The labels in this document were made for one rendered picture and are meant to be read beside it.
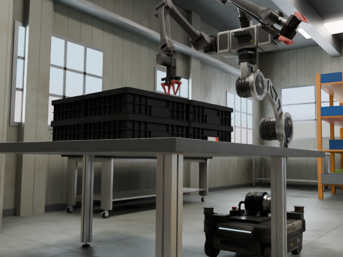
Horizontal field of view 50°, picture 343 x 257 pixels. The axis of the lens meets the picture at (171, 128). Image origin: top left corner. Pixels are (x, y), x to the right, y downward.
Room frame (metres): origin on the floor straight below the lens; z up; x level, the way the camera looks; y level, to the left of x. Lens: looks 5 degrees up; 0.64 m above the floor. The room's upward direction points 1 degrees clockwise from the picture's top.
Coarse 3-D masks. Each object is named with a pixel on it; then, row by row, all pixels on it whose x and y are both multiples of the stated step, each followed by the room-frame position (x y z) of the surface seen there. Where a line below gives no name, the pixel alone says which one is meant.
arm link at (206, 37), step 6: (156, 6) 2.17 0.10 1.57; (174, 6) 2.26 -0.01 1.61; (174, 12) 2.24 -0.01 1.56; (174, 18) 2.28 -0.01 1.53; (180, 18) 2.27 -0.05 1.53; (180, 24) 2.31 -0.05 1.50; (186, 24) 2.31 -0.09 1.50; (186, 30) 2.33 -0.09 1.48; (192, 30) 2.34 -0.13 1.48; (192, 36) 2.37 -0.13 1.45; (198, 36) 2.36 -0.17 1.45; (204, 36) 2.37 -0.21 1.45; (192, 42) 2.41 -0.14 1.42; (198, 48) 2.42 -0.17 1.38
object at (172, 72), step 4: (168, 68) 1.95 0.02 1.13; (172, 68) 1.95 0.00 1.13; (176, 68) 1.97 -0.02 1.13; (168, 72) 1.95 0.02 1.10; (172, 72) 1.95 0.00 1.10; (176, 72) 1.97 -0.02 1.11; (168, 76) 1.94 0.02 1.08; (172, 76) 1.93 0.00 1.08; (176, 76) 1.93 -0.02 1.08; (164, 80) 1.99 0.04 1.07
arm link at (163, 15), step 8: (168, 0) 2.15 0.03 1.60; (160, 8) 2.13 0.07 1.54; (168, 8) 2.13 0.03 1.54; (160, 16) 2.10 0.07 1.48; (168, 16) 2.13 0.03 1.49; (160, 24) 2.08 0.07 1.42; (168, 24) 2.09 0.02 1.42; (160, 32) 2.05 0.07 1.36; (168, 32) 2.05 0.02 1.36; (160, 40) 2.03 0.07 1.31; (168, 40) 1.99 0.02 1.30; (160, 48) 2.00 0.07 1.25; (168, 48) 1.95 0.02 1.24
